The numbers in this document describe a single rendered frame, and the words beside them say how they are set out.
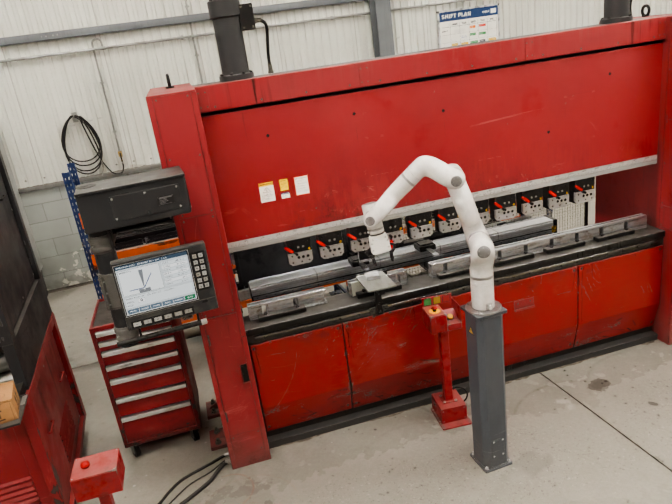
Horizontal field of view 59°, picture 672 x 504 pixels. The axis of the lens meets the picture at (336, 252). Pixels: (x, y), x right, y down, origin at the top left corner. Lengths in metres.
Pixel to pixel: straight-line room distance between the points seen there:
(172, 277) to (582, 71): 2.82
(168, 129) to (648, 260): 3.38
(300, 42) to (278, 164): 4.38
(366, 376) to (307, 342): 0.49
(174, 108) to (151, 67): 4.29
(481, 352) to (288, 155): 1.54
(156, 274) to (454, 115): 2.00
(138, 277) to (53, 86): 4.74
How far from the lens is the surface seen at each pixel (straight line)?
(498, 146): 3.98
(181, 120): 3.21
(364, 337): 3.86
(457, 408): 4.07
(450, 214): 3.91
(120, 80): 7.48
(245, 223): 3.54
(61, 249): 7.84
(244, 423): 3.85
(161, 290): 3.05
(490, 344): 3.31
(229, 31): 3.48
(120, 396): 4.13
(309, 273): 4.03
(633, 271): 4.74
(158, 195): 2.94
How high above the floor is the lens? 2.47
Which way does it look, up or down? 20 degrees down
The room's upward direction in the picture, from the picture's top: 8 degrees counter-clockwise
